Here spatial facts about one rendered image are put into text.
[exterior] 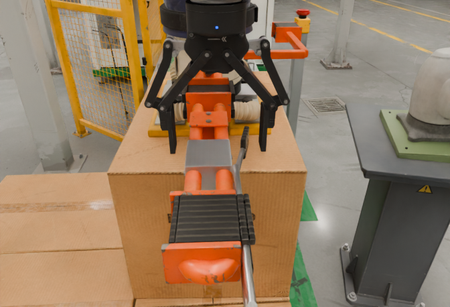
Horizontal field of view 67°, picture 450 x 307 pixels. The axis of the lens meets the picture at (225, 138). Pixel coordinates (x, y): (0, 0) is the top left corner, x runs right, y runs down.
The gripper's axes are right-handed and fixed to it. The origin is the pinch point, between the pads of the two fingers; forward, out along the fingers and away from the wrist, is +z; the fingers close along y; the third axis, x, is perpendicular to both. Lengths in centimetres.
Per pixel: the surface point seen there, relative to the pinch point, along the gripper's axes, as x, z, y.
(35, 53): -145, 27, 98
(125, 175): -11.0, 13.9, 18.3
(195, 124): -3.4, -1.3, 3.5
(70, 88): -196, 67, 105
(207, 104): -12.4, -0.6, 1.7
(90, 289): -15, 53, 34
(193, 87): -18.4, -1.6, 4.4
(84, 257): -25, 53, 39
